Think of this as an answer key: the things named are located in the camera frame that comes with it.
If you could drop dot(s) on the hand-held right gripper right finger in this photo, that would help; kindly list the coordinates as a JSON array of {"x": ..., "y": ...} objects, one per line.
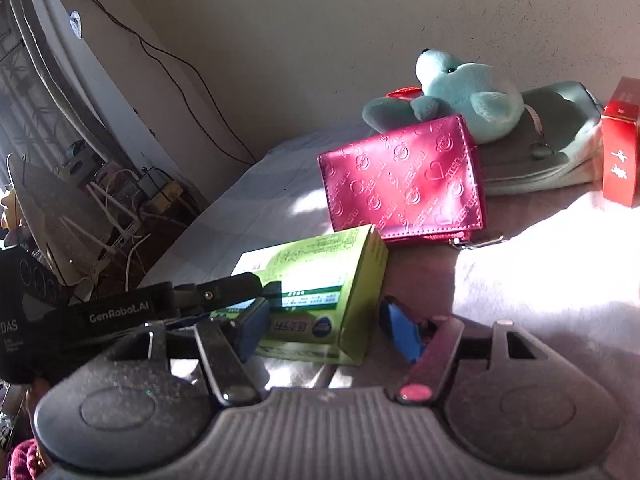
[{"x": 400, "y": 330}]

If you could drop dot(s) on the clear wall hook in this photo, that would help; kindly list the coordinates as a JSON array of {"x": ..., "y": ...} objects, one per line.
[{"x": 75, "y": 22}]

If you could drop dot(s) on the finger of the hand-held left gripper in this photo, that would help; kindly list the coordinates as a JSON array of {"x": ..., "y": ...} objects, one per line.
[{"x": 225, "y": 290}]

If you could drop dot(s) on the teal plush toy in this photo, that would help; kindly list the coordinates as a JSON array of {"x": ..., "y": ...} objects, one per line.
[{"x": 465, "y": 95}]

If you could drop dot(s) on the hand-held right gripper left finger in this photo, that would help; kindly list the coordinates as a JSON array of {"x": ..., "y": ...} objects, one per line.
[{"x": 256, "y": 327}]

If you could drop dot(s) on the pink embossed wallet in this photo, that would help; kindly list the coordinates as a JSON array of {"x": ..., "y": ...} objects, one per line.
[{"x": 400, "y": 180}]

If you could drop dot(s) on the red cardboard box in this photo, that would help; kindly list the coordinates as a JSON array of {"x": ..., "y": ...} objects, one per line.
[{"x": 622, "y": 155}]

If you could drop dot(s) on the green medicine box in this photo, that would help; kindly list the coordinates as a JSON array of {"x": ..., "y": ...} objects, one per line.
[{"x": 345, "y": 285}]

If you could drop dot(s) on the white checked bed sheet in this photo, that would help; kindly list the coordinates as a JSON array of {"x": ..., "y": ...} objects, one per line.
[{"x": 525, "y": 270}]

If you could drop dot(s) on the maroon clothing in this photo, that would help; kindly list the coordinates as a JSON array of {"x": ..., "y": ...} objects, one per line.
[{"x": 17, "y": 462}]

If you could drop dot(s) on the pale green zipper pouch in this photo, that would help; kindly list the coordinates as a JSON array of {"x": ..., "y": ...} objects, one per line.
[{"x": 550, "y": 125}]

